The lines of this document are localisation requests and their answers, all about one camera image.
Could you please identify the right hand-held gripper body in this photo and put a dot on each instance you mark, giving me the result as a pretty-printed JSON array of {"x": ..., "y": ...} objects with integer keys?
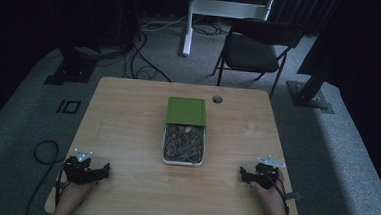
[{"x": 265, "y": 175}]

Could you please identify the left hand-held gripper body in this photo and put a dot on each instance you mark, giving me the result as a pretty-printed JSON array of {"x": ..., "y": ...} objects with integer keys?
[{"x": 77, "y": 172}]

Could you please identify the green container lid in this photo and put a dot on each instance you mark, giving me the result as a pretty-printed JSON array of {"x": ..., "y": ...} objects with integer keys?
[{"x": 186, "y": 111}]

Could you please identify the person's left hand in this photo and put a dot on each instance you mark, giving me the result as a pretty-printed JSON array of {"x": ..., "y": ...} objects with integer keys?
[{"x": 73, "y": 195}]

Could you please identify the person's right hand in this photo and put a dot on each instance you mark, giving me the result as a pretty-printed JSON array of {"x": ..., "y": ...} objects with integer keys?
[{"x": 273, "y": 199}]

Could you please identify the grey tape strip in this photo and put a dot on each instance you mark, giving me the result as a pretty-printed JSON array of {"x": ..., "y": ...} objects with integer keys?
[{"x": 293, "y": 195}]

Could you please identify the pile of small dark pieces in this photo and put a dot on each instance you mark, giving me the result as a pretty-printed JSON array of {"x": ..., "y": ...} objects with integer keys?
[{"x": 183, "y": 143}]

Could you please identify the black slanted stand with base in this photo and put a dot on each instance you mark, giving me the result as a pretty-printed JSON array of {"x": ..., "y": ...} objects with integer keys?
[{"x": 309, "y": 94}]

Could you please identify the black folding chair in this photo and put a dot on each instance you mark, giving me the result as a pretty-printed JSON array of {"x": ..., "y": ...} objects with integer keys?
[{"x": 252, "y": 52}]

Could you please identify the black stand with base plate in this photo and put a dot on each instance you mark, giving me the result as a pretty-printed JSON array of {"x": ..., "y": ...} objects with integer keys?
[{"x": 72, "y": 68}]

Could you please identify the white metal stand frame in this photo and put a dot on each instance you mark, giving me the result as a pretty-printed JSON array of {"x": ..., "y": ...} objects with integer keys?
[{"x": 188, "y": 27}]

